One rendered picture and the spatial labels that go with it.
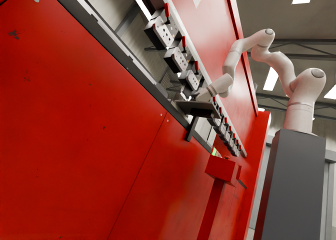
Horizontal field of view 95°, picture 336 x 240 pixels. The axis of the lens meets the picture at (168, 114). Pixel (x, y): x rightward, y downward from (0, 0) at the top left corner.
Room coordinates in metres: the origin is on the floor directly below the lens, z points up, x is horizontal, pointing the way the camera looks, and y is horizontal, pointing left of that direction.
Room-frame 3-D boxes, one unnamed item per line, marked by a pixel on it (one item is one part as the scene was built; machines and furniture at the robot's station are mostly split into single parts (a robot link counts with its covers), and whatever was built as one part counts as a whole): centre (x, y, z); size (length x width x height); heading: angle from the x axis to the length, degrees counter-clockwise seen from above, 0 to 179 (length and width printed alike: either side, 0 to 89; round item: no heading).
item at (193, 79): (0.99, -0.04, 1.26); 0.15 x 0.09 x 0.17; 137
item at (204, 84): (1.14, -0.17, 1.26); 0.15 x 0.09 x 0.17; 137
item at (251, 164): (2.79, -1.48, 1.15); 0.85 x 0.25 x 2.30; 47
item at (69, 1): (1.45, -0.53, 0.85); 3.00 x 0.21 x 0.04; 137
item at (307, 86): (0.70, -0.68, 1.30); 0.19 x 0.12 x 0.24; 164
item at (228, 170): (1.02, -0.49, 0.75); 0.20 x 0.16 x 0.18; 139
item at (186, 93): (1.01, -0.05, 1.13); 0.10 x 0.02 x 0.10; 137
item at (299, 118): (0.73, -0.69, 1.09); 0.19 x 0.19 x 0.18
